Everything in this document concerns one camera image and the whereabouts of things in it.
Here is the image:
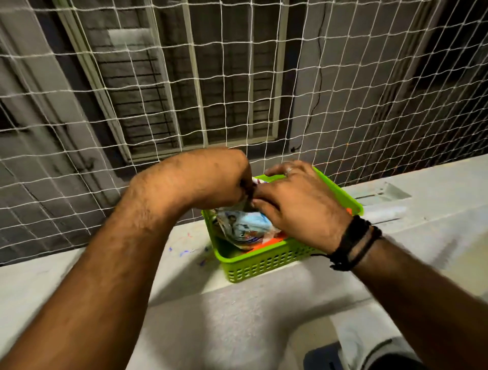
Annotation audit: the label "person's right hand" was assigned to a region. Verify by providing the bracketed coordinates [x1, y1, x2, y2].
[252, 160, 354, 255]

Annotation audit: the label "person's left hand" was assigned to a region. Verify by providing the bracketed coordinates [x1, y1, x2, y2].
[129, 148, 254, 222]

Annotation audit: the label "clear printed plastic packet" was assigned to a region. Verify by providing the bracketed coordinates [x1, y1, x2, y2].
[213, 177, 283, 251]

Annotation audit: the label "person's right forearm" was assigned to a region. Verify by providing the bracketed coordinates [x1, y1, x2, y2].
[350, 236, 488, 370]

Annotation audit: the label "person's left forearm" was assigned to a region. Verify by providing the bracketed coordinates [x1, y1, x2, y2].
[0, 182, 180, 370]

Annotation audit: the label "orange flat item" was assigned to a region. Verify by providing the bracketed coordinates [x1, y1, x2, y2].
[247, 208, 354, 253]

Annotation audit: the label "green plastic basket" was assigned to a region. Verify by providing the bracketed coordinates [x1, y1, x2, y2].
[201, 166, 364, 284]

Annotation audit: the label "black wristband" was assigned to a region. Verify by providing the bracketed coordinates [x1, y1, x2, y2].
[327, 215, 383, 272]

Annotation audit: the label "window with metal grille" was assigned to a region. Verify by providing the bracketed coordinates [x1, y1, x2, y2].
[53, 0, 291, 164]

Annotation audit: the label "white shorts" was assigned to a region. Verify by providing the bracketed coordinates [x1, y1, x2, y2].
[331, 304, 424, 370]

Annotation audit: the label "dark blue slipper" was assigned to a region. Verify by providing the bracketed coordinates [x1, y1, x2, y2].
[303, 341, 344, 370]

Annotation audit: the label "white safety net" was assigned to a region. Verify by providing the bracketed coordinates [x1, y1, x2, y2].
[0, 0, 488, 266]

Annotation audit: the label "black wall cable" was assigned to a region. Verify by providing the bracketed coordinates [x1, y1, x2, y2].
[290, 0, 325, 153]

